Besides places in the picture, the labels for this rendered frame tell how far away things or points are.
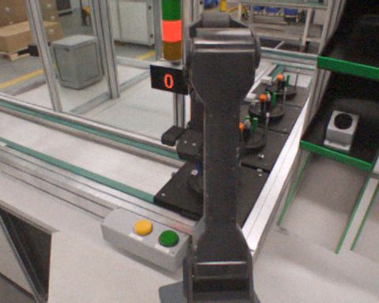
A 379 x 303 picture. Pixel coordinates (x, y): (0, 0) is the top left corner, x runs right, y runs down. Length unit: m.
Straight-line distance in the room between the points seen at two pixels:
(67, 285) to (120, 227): 0.18
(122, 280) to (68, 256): 0.17
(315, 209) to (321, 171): 0.09
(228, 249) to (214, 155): 0.12
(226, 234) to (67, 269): 0.54
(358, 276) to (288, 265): 0.17
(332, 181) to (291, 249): 0.23
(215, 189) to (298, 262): 0.52
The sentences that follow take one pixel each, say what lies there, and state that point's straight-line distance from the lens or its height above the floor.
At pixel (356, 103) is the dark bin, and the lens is 0.72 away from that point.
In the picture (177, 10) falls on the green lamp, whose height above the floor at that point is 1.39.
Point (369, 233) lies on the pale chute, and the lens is 0.75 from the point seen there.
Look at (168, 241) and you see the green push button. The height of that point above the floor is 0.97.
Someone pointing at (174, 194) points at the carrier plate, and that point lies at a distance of 0.82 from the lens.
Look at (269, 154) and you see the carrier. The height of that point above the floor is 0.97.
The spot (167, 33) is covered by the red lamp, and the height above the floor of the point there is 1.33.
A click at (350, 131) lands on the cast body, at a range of 0.59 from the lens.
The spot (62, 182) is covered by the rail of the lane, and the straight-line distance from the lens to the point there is 0.95.
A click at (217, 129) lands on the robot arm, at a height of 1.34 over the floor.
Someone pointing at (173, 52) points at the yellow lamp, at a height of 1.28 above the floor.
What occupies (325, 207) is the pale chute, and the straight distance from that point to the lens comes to 0.74.
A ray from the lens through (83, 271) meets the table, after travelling 0.84.
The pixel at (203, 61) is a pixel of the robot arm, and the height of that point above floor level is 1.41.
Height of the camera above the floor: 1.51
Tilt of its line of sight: 33 degrees down
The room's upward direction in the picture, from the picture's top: straight up
